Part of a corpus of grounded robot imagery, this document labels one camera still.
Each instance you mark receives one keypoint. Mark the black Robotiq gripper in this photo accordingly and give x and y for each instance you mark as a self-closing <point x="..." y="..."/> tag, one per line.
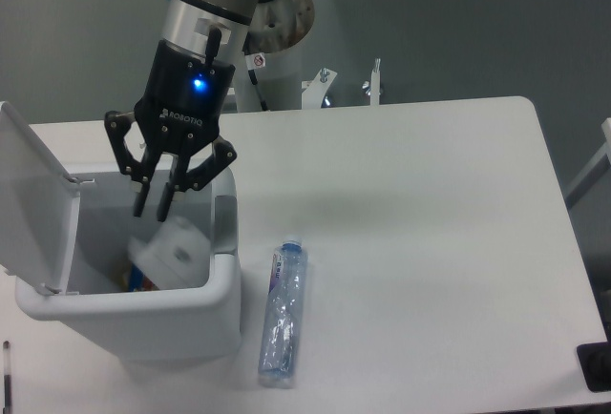
<point x="183" y="99"/>

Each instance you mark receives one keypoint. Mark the white plastic wrapper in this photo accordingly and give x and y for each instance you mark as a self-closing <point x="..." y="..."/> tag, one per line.
<point x="176" y="257"/>

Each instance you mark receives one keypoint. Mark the clear crushed plastic water bottle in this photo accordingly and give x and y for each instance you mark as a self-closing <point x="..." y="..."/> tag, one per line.
<point x="283" y="315"/>

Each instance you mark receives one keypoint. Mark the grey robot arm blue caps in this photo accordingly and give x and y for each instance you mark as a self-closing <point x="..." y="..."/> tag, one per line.
<point x="201" y="44"/>

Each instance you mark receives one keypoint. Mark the white trash can open lid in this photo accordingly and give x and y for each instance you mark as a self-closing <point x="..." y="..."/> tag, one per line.
<point x="64" y="236"/>

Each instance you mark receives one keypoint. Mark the blue orange snack packet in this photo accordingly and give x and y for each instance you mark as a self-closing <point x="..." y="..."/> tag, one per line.
<point x="133" y="280"/>

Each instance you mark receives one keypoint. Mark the slotted strip at left edge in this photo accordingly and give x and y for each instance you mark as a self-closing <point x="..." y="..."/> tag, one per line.
<point x="7" y="408"/>

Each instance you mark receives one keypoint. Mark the black device at table corner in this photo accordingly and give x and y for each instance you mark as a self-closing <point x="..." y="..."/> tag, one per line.
<point x="594" y="359"/>

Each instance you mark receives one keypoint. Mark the white middle pedestal bracket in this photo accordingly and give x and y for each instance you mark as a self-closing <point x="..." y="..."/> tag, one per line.
<point x="315" y="95"/>

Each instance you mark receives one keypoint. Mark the white pedestal bracket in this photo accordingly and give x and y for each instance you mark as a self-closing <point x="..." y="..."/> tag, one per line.
<point x="315" y="95"/>
<point x="373" y="87"/>

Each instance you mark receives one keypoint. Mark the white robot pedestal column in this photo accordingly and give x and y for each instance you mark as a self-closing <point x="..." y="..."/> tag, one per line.
<point x="269" y="74"/>

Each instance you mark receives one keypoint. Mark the white right pedestal bracket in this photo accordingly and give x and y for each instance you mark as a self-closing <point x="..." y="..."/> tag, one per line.
<point x="373" y="87"/>

